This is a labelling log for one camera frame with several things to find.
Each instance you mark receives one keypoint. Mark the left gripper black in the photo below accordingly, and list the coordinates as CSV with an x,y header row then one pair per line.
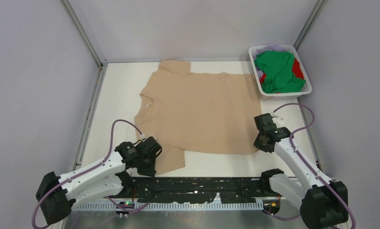
x,y
149,171

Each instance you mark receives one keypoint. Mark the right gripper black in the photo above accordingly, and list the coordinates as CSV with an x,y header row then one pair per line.
x,y
257,144

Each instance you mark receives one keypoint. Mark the beige t shirt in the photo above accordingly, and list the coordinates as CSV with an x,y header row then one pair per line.
x,y
201,112

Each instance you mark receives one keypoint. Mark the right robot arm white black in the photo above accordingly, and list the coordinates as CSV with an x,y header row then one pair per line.
x,y
321,201

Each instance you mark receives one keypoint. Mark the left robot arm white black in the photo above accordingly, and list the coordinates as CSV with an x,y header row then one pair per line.
x,y
58,195

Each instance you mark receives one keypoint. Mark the white plastic basket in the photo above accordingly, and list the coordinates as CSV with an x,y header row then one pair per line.
x,y
307,88

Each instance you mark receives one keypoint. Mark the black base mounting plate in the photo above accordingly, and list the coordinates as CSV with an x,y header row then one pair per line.
x,y
196,190

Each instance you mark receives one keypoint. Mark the red t shirt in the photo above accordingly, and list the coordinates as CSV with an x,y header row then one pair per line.
x,y
296,69

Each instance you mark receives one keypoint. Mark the green t shirt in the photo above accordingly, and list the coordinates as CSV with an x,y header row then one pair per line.
x,y
277,66

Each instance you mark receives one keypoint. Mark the lavender t shirt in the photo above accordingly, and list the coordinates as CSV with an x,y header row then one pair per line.
x,y
269,47

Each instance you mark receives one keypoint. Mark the white slotted cable duct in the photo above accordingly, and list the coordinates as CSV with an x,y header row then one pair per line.
x,y
213,206

